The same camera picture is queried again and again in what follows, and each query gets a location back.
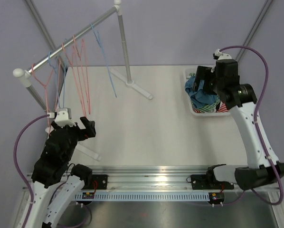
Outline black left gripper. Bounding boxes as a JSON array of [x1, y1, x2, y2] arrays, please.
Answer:
[[60, 116, 95, 161]]

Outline teal tank top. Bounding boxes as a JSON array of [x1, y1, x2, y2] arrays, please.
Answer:
[[185, 75, 220, 108]]

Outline red white striped tank top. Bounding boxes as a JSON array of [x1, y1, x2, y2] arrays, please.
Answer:
[[194, 101, 229, 114]]

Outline blue wire hanger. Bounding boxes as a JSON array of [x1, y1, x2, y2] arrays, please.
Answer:
[[90, 23, 117, 98]]

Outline green white striped tank top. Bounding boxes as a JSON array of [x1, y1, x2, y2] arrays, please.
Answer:
[[191, 101, 221, 113]]

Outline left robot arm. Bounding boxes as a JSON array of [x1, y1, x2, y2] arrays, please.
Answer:
[[19, 117, 96, 228]]

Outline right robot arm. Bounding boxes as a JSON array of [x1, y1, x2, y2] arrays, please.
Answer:
[[193, 59, 284, 190]]

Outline pink hanger under teal top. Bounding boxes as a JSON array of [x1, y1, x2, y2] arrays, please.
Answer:
[[73, 35, 91, 114]]

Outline white plastic basket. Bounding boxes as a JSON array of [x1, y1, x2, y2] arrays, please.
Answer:
[[183, 65, 230, 117]]

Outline silver clothes rack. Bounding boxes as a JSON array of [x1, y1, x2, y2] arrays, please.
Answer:
[[11, 0, 154, 161]]

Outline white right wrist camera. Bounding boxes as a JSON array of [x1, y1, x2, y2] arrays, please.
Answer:
[[213, 49, 234, 63]]

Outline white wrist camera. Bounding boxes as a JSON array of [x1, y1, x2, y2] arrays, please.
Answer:
[[213, 49, 234, 63], [48, 108, 75, 127]]

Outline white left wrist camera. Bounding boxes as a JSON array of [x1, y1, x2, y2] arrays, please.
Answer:
[[48, 108, 75, 127]]

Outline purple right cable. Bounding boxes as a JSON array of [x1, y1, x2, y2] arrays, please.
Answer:
[[219, 45, 282, 206]]

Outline purple cable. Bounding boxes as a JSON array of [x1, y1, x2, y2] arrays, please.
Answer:
[[13, 114, 93, 228], [219, 45, 282, 206]]

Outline perforated cable duct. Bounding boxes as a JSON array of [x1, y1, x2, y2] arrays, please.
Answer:
[[74, 192, 209, 201]]

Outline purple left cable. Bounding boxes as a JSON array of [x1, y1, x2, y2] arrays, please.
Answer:
[[13, 114, 93, 228]]

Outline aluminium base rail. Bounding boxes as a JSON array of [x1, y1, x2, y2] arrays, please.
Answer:
[[22, 166, 280, 190]]

